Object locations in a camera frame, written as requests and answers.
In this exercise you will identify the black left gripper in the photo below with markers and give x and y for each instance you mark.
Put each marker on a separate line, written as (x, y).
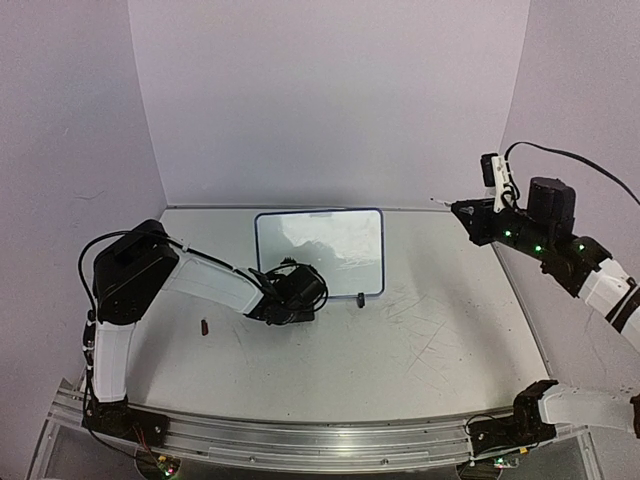
(309, 315)

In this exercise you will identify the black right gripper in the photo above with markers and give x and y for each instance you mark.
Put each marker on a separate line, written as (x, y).
(477, 223)

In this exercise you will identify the small blue-framed whiteboard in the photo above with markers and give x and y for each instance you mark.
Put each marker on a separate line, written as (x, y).
(346, 246)

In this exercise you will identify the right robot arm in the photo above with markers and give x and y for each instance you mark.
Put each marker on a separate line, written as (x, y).
(585, 270)

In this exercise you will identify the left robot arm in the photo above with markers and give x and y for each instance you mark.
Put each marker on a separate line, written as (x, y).
(126, 278)

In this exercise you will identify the left circuit board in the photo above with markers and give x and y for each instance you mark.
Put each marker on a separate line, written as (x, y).
(169, 466)

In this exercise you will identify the circuit board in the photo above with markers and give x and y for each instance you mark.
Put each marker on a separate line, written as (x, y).
(507, 461)
(169, 466)

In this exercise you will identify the right circuit board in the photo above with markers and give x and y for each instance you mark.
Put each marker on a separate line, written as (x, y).
(507, 461)

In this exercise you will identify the aluminium front rail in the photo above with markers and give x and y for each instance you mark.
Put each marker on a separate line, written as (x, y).
(360, 447)

